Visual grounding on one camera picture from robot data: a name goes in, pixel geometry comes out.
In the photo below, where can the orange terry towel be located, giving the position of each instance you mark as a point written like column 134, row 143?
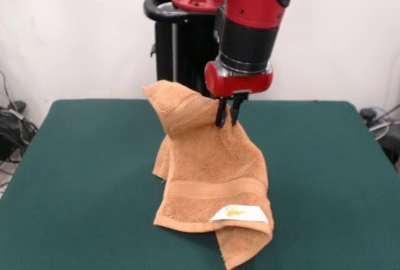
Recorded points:
column 212, row 173

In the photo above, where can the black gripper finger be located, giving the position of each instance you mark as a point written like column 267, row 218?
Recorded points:
column 221, row 113
column 236, row 110

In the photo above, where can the dark green table cloth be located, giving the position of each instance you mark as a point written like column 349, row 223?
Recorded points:
column 78, row 188

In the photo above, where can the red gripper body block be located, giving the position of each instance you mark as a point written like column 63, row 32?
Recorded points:
column 237, row 84

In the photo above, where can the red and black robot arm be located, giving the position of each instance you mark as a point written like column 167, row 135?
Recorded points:
column 250, row 1

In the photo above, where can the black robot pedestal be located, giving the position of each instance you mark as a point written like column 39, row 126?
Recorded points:
column 184, row 48

